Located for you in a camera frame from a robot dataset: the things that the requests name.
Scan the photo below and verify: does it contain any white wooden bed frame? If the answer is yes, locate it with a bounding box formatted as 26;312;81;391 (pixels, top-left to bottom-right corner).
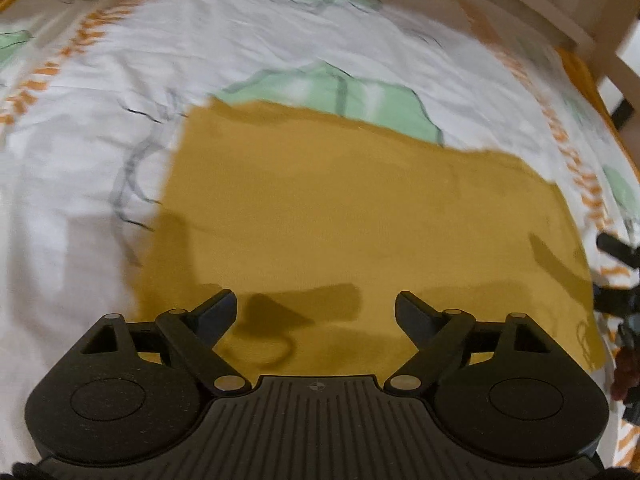
440;0;640;128

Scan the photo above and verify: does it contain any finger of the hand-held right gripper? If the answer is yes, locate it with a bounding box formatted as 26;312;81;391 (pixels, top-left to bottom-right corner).
596;232;640;264
592;284;640;313

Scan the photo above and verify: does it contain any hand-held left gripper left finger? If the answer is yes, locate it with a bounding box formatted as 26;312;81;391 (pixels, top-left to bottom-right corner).
80;289;254;395

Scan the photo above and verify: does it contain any yellow bed sheet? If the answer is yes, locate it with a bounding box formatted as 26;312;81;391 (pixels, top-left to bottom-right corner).
554;46;623;128

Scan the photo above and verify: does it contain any mustard yellow knit sweater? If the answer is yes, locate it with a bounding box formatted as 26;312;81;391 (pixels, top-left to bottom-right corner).
134;97;607;377

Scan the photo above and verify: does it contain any white printed duvet cover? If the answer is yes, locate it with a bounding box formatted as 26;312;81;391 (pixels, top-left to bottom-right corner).
0;0;640;466

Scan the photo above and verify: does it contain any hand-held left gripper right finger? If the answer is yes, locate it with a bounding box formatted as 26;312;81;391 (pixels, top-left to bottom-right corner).
384;290;552;394

